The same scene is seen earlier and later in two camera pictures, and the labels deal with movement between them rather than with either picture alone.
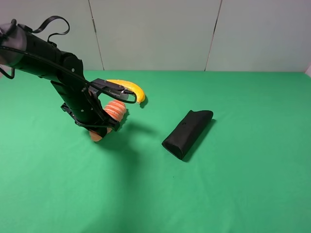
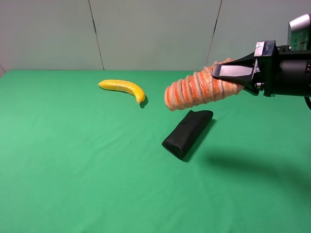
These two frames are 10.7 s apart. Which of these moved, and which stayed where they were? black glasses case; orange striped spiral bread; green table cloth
Moved: orange striped spiral bread
Stayed: black glasses case; green table cloth
